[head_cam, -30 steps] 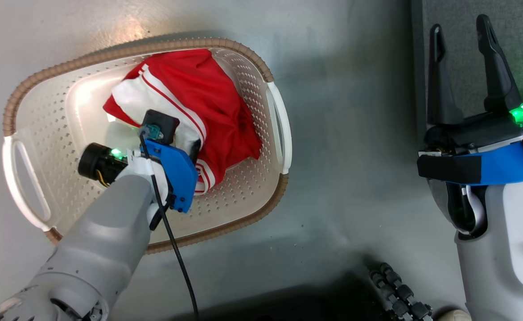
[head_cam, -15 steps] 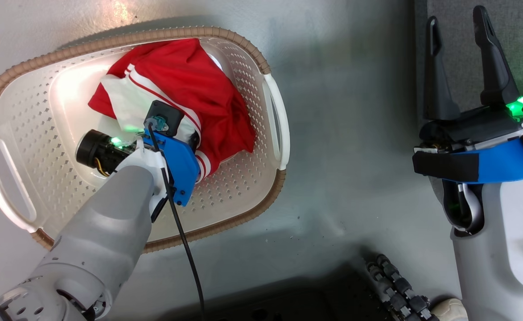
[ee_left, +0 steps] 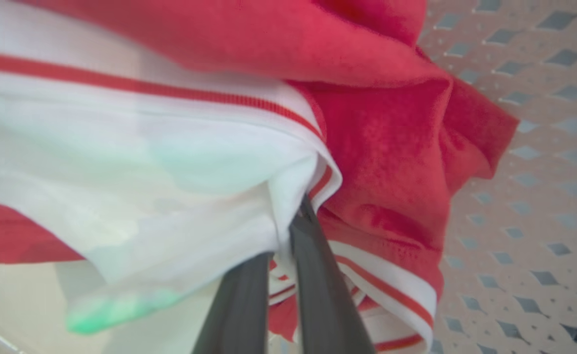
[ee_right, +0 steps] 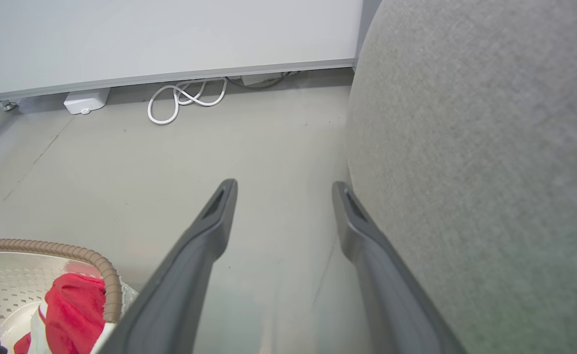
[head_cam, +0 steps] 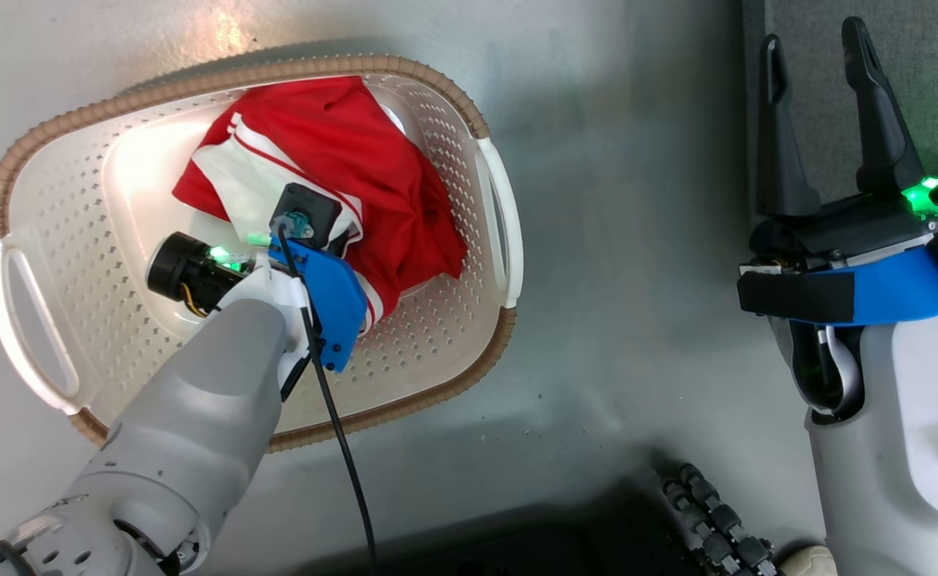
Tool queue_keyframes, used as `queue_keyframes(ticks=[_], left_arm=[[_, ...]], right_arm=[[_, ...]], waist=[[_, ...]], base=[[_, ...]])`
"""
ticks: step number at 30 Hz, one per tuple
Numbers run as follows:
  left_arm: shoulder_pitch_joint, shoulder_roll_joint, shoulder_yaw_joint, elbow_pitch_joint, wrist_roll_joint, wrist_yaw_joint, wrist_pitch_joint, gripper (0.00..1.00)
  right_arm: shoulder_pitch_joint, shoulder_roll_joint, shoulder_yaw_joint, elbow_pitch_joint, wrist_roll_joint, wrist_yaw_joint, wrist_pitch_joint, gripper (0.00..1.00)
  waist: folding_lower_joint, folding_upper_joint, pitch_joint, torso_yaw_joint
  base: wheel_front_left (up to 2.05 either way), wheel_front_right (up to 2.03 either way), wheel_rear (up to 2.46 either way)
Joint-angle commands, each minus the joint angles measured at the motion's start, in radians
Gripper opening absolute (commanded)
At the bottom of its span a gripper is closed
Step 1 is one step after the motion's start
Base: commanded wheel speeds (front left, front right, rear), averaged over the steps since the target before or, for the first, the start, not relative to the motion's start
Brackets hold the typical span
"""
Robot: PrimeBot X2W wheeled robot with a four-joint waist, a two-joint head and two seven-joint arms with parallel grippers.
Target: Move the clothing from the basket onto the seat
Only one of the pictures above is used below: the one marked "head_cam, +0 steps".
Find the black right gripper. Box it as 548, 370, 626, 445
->
744, 16, 938, 278

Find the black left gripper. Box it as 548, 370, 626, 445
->
146, 232, 266, 318

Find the red and white garment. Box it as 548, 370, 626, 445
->
171, 76, 469, 337

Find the white perforated laundry basket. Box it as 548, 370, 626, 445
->
0, 54, 525, 454

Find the white round base wheel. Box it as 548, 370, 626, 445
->
779, 544, 837, 576

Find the blue left camera mount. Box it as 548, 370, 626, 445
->
269, 236, 369, 374

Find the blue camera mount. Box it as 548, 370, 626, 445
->
736, 244, 938, 326
269, 236, 369, 374

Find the blue right camera mount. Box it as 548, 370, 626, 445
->
736, 244, 938, 326

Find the thin black camera cable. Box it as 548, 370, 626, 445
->
275, 224, 379, 576

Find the black cable drag chain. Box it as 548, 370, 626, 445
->
659, 462, 780, 576

